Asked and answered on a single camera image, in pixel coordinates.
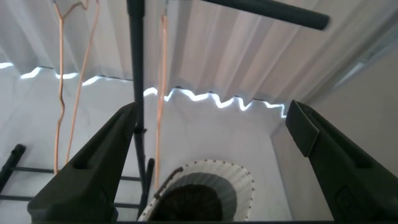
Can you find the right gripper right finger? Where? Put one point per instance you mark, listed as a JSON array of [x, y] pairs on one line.
[[351, 180]]

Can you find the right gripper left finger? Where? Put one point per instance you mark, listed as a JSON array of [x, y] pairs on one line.
[[87, 180]]

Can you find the pink clothes hanger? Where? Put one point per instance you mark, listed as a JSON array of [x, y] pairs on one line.
[[61, 56], [161, 93]]

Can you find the white laundry basket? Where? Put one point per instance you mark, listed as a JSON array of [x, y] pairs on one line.
[[239, 183]]

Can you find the black clothes rack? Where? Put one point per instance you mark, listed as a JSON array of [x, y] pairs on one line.
[[136, 62]]

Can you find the white curtain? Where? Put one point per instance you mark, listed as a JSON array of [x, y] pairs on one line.
[[233, 46]]

